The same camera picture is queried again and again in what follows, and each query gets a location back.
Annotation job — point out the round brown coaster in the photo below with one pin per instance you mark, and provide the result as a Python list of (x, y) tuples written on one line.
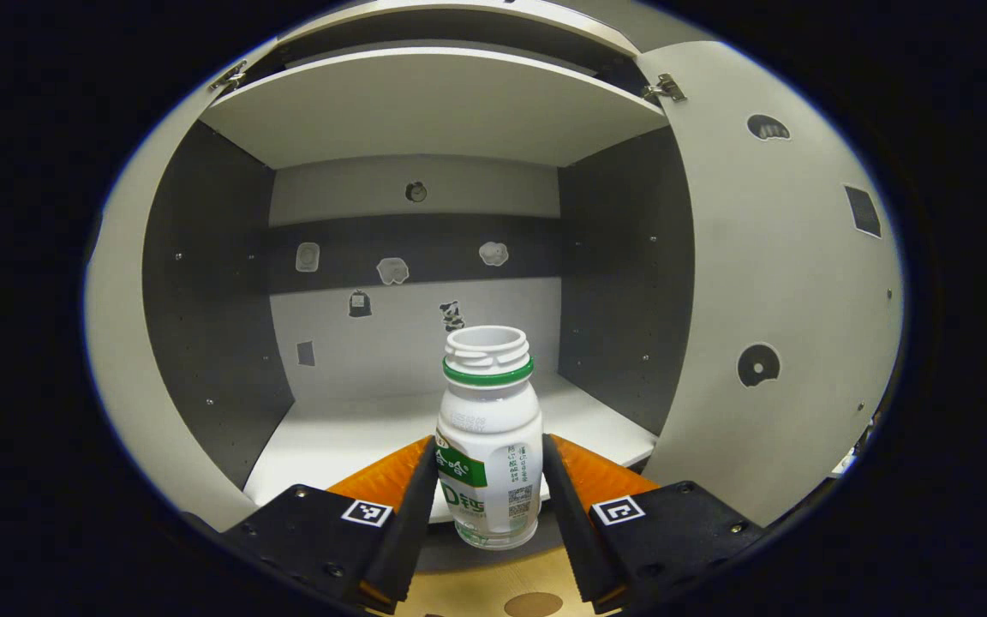
[(534, 605)]

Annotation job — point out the white cabinet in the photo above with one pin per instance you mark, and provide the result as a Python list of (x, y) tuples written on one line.
[(373, 351)]

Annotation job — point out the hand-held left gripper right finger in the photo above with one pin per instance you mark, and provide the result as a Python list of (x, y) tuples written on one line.
[(571, 523)]

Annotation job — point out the white cabinet left door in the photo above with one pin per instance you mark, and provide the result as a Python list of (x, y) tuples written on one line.
[(129, 386)]

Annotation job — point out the white cabinet shelf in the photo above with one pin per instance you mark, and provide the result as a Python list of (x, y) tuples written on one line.
[(331, 437), (425, 103)]

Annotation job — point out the white lower cabinet shelf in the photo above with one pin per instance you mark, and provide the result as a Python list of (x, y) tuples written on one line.
[(331, 437)]

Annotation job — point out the white upper cabinet shelf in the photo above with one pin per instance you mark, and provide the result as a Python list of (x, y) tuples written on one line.
[(425, 103)]

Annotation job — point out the white cabinet right door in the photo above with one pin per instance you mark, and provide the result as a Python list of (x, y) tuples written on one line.
[(768, 257)]

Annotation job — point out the metal door hinge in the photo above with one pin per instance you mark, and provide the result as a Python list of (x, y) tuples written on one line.
[(665, 87), (228, 77)]

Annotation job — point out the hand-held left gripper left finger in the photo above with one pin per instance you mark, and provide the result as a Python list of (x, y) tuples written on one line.
[(408, 531)]

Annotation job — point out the white cabinet door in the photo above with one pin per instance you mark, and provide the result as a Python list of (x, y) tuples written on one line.
[(768, 257), (129, 386)]

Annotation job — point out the white bottle with green label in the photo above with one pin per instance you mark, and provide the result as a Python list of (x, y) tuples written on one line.
[(489, 411)]

